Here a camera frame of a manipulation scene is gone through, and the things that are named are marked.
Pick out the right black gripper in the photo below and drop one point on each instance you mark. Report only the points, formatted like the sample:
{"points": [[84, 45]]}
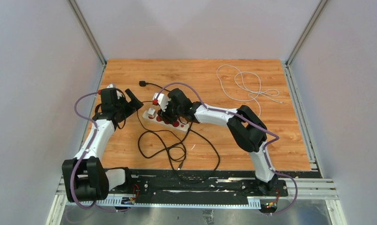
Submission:
{"points": [[166, 115]]}

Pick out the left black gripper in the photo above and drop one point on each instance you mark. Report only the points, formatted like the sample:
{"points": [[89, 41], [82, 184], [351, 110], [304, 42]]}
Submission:
{"points": [[131, 108]]}

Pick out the white power strip red sockets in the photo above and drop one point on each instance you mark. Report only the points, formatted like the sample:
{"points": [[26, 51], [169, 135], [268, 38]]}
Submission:
{"points": [[177, 125]]}

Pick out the white square USB charger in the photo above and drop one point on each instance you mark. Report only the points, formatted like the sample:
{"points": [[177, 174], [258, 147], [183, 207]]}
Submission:
{"points": [[151, 112]]}

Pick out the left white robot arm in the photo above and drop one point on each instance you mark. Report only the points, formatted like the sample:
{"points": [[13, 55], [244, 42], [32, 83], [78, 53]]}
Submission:
{"points": [[84, 176]]}

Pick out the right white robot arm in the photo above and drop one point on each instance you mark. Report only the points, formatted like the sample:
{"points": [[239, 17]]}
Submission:
{"points": [[248, 131]]}

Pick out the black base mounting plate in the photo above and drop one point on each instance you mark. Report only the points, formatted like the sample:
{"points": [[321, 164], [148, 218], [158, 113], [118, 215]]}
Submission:
{"points": [[197, 187]]}

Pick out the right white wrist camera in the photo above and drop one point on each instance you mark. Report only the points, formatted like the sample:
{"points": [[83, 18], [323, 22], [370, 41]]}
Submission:
{"points": [[160, 100]]}

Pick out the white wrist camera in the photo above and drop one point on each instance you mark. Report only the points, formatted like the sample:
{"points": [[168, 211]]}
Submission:
{"points": [[111, 87], [160, 100]]}

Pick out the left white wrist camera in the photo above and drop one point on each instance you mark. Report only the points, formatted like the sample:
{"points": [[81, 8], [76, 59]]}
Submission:
{"points": [[111, 87]]}

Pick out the aluminium frame rail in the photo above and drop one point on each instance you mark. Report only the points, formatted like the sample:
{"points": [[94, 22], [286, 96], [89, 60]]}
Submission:
{"points": [[309, 202]]}

